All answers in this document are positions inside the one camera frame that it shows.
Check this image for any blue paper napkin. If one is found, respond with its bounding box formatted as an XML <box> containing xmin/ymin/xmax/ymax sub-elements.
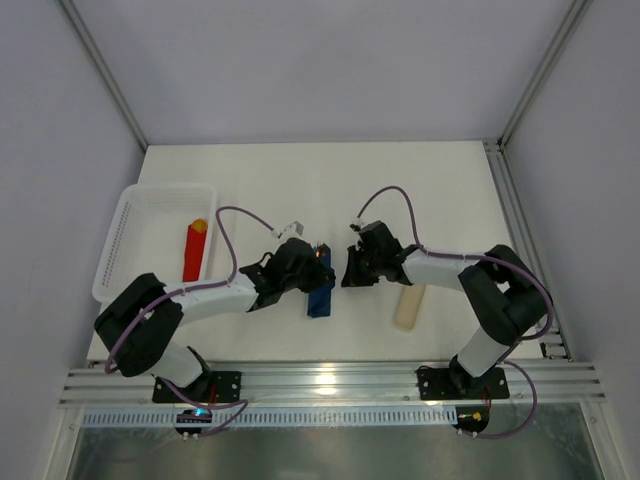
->
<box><xmin>306</xmin><ymin>245</ymin><xmax>335</xmax><ymax>319</ymax></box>

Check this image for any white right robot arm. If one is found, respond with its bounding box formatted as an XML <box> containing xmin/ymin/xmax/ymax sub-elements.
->
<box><xmin>341</xmin><ymin>221</ymin><xmax>553</xmax><ymax>400</ymax></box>

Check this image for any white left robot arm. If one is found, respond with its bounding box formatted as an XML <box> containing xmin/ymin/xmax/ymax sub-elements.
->
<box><xmin>94</xmin><ymin>238</ymin><xmax>335</xmax><ymax>403</ymax></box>

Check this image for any beige cutlery tray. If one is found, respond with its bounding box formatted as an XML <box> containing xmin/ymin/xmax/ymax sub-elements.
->
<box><xmin>393</xmin><ymin>285</ymin><xmax>426</xmax><ymax>332</ymax></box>

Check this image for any red bottle orange cap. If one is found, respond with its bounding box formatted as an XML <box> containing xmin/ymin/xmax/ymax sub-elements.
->
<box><xmin>182</xmin><ymin>219</ymin><xmax>208</xmax><ymax>282</ymax></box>

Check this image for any white plastic basket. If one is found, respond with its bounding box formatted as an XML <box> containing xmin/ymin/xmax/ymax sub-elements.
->
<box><xmin>92</xmin><ymin>182</ymin><xmax>218</xmax><ymax>303</ymax></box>

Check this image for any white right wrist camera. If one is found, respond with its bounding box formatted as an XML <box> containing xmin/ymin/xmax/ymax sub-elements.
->
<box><xmin>349</xmin><ymin>217</ymin><xmax>368</xmax><ymax>233</ymax></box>

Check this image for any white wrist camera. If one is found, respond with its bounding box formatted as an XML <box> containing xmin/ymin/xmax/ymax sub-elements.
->
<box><xmin>349</xmin><ymin>217</ymin><xmax>368</xmax><ymax>233</ymax></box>
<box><xmin>277</xmin><ymin>221</ymin><xmax>304</xmax><ymax>241</ymax></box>

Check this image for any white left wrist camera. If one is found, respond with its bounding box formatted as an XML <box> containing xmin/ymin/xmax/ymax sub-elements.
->
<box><xmin>277</xmin><ymin>221</ymin><xmax>304</xmax><ymax>241</ymax></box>

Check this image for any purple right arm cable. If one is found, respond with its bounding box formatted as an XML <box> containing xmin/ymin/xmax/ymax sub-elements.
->
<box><xmin>355</xmin><ymin>186</ymin><xmax>555</xmax><ymax>439</ymax></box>

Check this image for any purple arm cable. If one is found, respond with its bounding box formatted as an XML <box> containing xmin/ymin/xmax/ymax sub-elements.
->
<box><xmin>103</xmin><ymin>206</ymin><xmax>281</xmax><ymax>439</ymax></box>
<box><xmin>355</xmin><ymin>186</ymin><xmax>555</xmax><ymax>439</ymax></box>

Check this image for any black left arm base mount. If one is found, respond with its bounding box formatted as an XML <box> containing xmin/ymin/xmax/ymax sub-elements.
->
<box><xmin>152</xmin><ymin>370</ymin><xmax>242</xmax><ymax>405</ymax></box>

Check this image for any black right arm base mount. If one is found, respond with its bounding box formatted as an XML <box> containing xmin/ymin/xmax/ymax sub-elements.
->
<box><xmin>415</xmin><ymin>366</ymin><xmax>510</xmax><ymax>401</ymax></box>

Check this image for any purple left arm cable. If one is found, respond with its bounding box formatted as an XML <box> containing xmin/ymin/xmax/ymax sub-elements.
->
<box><xmin>103</xmin><ymin>206</ymin><xmax>281</xmax><ymax>439</ymax></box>

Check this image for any white slotted cable duct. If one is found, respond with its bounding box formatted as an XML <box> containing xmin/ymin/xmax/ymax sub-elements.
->
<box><xmin>81</xmin><ymin>404</ymin><xmax>458</xmax><ymax>428</ymax></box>

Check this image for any aluminium side rail right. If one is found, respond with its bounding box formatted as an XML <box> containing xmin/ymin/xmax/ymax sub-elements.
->
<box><xmin>483</xmin><ymin>140</ymin><xmax>573</xmax><ymax>362</ymax></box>

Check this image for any aluminium table edge rail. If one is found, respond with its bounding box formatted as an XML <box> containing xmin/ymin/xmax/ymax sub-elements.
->
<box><xmin>59</xmin><ymin>359</ymin><xmax>606</xmax><ymax>408</ymax></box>

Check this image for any aluminium frame post right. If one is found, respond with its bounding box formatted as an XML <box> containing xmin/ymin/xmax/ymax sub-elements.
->
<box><xmin>497</xmin><ymin>0</ymin><xmax>593</xmax><ymax>150</ymax></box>

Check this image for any aluminium frame post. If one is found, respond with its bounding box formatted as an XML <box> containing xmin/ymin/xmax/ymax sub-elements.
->
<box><xmin>497</xmin><ymin>0</ymin><xmax>593</xmax><ymax>150</ymax></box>
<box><xmin>55</xmin><ymin>0</ymin><xmax>149</xmax><ymax>153</ymax></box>

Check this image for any aluminium frame post left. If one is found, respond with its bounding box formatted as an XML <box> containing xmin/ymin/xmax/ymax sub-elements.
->
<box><xmin>55</xmin><ymin>0</ymin><xmax>149</xmax><ymax>153</ymax></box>

